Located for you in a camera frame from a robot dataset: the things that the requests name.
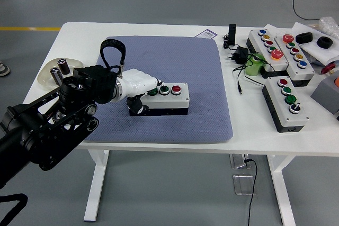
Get red emergency stop part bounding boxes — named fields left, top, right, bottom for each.
left=321, top=63, right=336, bottom=75

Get white table leg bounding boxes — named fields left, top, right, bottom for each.
left=83, top=149, right=110, bottom=222
left=266, top=155, right=297, bottom=226

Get black power adapter plug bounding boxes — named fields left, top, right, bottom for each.
left=226, top=46, right=249, bottom=65

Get black foam ring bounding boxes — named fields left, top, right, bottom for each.
left=295, top=32, right=313, bottom=44
left=317, top=36, right=333, bottom=49

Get five-button box, red mushroom button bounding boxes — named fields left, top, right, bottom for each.
left=274, top=34, right=316, bottom=87

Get black cylinder, silver cap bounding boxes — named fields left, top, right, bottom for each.
left=49, top=67, right=64, bottom=86

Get grey box with orange button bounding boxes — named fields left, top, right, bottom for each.
left=310, top=70, right=339, bottom=115

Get metal floor socket plate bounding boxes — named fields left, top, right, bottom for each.
left=232, top=174, right=256, bottom=196
left=229, top=153, right=252, bottom=170

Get grey four-control button box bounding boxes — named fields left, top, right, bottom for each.
left=129, top=82, right=190, bottom=117
left=262, top=76, right=310, bottom=133

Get beige shallow tray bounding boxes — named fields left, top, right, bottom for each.
left=37, top=57, right=84, bottom=89

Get five-button box, lit red button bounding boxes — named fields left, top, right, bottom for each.
left=246, top=28, right=290, bottom=79

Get blue-grey textured mat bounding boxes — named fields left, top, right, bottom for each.
left=84, top=35, right=234, bottom=144

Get purple-edged label card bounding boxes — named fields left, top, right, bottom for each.
left=196, top=29, right=217, bottom=39

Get black adapter cord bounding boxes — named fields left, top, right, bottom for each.
left=232, top=53, right=267, bottom=96

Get black upright charger stand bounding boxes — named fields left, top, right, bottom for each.
left=228, top=23, right=237, bottom=47

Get clear plastic bag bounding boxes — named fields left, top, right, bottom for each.
left=308, top=16, right=339, bottom=41

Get black power cable under table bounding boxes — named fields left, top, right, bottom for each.
left=243, top=159, right=258, bottom=226

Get green cup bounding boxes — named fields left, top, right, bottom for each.
left=244, top=53, right=266, bottom=77

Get dark red cylinder, silver cap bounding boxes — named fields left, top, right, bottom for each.
left=57, top=58, right=71, bottom=75

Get white and black robot left hand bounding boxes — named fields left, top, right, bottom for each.
left=120, top=69, right=165, bottom=117

